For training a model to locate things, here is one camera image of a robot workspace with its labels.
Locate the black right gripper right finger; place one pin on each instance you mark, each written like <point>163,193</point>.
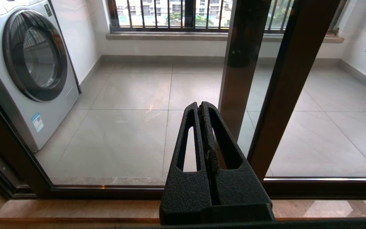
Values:
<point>240,187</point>

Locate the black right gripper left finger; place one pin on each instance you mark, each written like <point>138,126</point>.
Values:
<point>183,190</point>

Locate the dark brown sliding glass door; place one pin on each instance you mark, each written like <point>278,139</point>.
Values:
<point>283,95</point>

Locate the fixed dark-framed glass door panel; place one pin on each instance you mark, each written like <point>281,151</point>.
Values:
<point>243,47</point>

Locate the long grey stone sill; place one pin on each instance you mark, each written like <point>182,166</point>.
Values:
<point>170,36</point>

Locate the long black balcony railing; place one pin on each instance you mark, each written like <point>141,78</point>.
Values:
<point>170,29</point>

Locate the white front-load washing machine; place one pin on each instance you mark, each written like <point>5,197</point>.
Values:
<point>37,54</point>

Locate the black window frame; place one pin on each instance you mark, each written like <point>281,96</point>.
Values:
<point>189,12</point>

